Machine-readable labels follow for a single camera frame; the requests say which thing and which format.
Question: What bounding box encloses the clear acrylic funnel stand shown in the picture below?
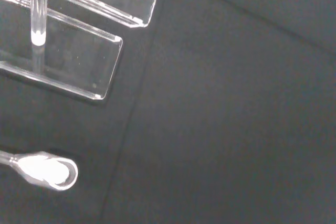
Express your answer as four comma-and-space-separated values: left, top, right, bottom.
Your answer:
0, 0, 165, 101

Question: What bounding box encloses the black cloth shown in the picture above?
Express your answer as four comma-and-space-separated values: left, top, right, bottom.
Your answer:
0, 0, 336, 224

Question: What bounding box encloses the glass weighing funnel with powder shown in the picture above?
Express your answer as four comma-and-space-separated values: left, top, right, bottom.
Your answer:
0, 150, 79, 191

